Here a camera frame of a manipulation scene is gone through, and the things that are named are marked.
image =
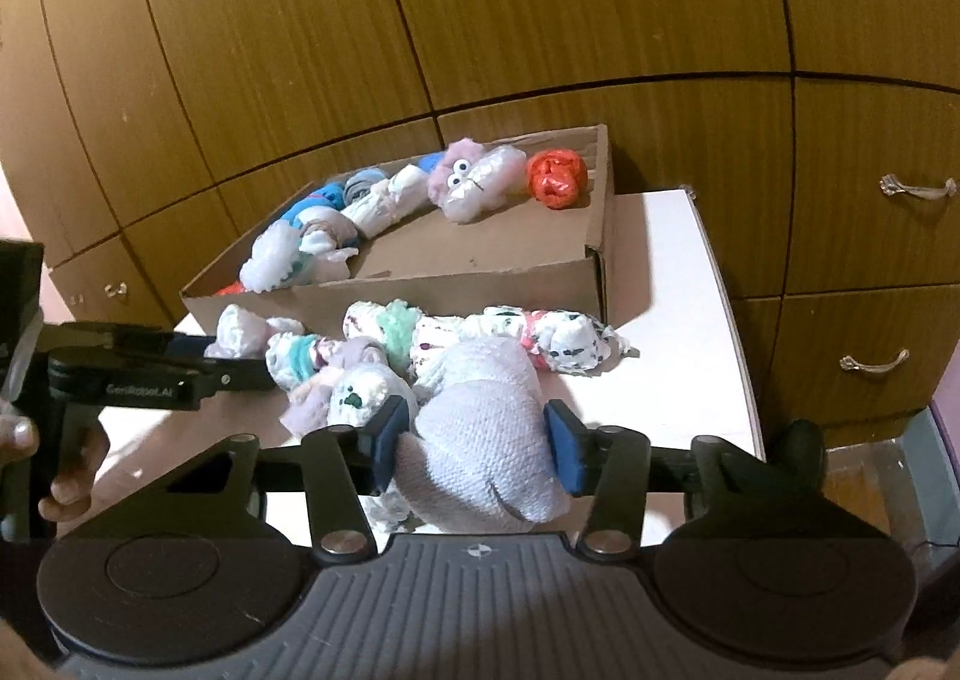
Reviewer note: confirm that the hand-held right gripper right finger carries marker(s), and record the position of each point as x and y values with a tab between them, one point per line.
568	455

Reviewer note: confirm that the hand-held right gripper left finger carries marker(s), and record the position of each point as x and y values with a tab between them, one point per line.
390	440

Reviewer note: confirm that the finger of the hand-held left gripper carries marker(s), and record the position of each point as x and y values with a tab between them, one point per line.
244	374
191	344

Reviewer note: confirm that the red sock bundle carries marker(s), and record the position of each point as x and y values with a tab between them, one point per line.
555	179
229	288

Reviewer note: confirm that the lilac knit sock bundle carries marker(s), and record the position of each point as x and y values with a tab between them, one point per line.
480	425

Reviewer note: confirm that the white fluffy teal sock bundle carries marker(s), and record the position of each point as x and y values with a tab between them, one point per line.
274	260

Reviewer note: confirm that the pile of socks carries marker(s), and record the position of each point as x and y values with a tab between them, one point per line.
517	335

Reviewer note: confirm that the beige grey sock bundle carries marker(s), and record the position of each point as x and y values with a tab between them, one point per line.
334	228

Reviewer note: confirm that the blue grey sock bundle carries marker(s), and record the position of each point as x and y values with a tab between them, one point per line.
322	200

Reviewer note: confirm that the brown cardboard box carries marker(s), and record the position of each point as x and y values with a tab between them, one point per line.
465	252

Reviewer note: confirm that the pink fuzzy sock bundle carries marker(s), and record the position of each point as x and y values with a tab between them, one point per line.
469	196

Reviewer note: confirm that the person's left hand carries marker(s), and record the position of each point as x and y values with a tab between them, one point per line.
71	489

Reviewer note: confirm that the dark rounded object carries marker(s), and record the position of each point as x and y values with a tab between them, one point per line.
802	447

